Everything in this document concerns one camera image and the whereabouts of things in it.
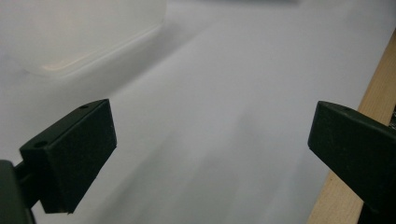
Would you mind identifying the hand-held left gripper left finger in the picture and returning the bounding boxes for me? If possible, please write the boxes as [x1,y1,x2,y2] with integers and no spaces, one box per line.
[13,98,118,215]

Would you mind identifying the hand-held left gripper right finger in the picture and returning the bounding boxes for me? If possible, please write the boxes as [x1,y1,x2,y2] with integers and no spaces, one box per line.
[307,100,396,224]

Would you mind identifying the wooden table edge strip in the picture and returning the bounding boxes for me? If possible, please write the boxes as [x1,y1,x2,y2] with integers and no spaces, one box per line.
[305,28,396,224]

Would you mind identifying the white plastic container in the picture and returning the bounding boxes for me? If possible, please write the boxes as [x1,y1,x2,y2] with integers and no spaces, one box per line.
[0,0,168,78]

